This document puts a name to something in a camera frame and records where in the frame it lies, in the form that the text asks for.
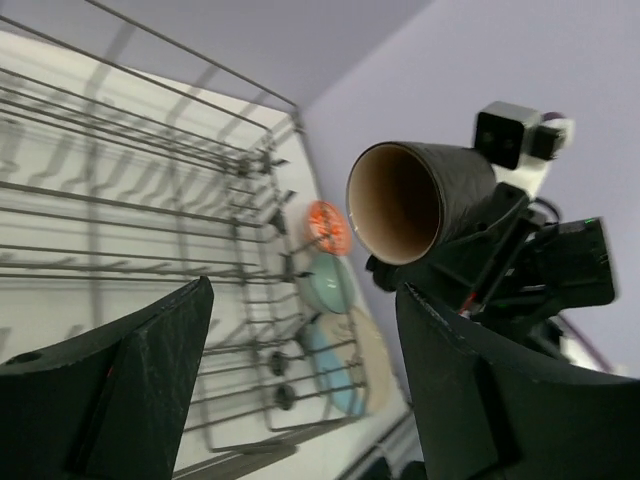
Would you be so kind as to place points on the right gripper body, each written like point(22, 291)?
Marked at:
point(469, 273)

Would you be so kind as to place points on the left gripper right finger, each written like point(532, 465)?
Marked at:
point(488, 408)

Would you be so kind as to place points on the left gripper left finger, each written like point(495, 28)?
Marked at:
point(110, 403)

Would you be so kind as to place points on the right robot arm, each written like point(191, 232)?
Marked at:
point(514, 271)

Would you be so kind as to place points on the blue cream plate right side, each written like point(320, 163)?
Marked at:
point(351, 361)

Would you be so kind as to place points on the light green bowl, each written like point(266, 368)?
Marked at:
point(326, 285)

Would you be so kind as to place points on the orange patterned bowl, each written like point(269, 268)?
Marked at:
point(327, 229)

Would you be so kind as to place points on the grey wire dish rack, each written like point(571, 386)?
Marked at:
point(134, 162)

